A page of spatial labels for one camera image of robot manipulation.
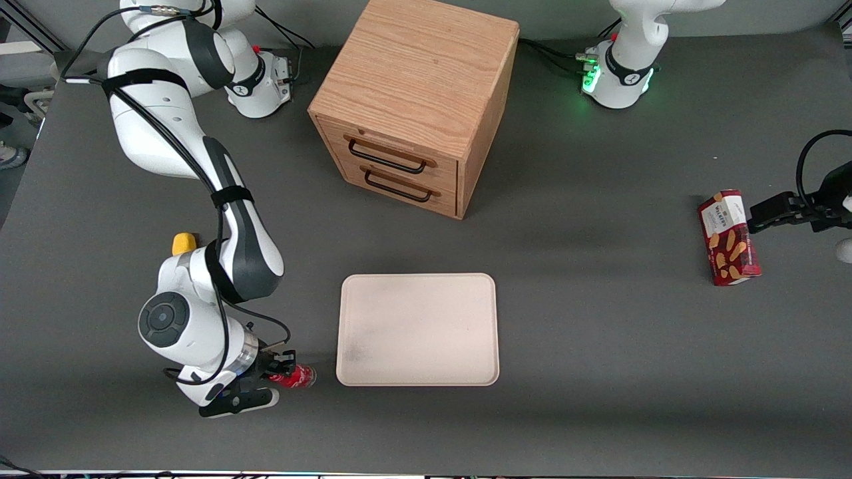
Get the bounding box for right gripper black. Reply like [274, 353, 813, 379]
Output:
[233, 349, 298, 400]

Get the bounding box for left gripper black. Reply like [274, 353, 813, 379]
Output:
[748, 162, 852, 234]

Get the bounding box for red coke bottle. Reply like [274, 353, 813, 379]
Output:
[269, 364, 318, 389]

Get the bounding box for beige plastic tray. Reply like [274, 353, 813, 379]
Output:
[335, 273, 501, 387]

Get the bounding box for red cookie box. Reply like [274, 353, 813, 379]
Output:
[697, 189, 763, 287]

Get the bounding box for wooden drawer front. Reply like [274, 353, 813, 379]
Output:
[335, 154, 460, 220]
[315, 114, 461, 194]

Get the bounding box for wooden drawer cabinet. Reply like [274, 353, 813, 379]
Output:
[308, 0, 521, 220]

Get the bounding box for black looped cable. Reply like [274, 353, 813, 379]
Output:
[796, 129, 852, 215]

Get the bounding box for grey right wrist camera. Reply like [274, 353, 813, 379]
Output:
[199, 387, 281, 419]

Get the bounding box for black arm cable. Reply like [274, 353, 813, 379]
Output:
[61, 3, 294, 388]

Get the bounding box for black metal drawer handle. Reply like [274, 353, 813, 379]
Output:
[359, 166, 442, 204]
[344, 133, 438, 176]

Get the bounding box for black base cables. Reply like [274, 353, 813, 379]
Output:
[518, 19, 623, 79]

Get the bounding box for grey aluminium frame rail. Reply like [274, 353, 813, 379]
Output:
[0, 0, 67, 55]

